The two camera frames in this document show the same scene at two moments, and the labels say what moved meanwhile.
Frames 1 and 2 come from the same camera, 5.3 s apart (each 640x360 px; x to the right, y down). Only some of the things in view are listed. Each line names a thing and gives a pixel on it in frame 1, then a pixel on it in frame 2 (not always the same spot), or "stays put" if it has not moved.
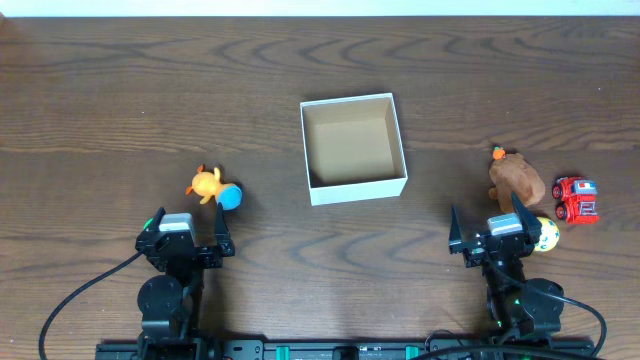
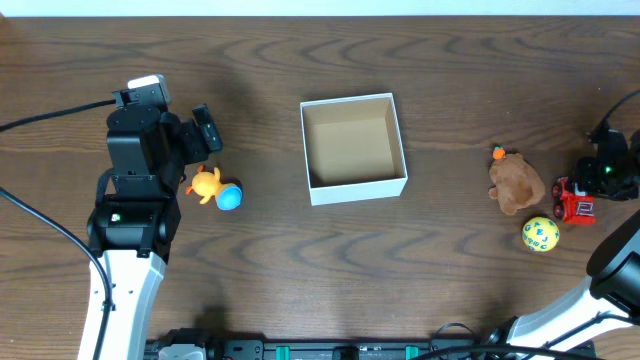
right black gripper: x=475 y=252 to x=586 y=175
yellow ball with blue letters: x=549 y=235 stays put
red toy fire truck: x=576 y=197 stays put
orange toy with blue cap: x=209 y=185 stays put
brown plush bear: x=513 y=174 stays put
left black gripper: x=186 y=251 to x=201 y=138
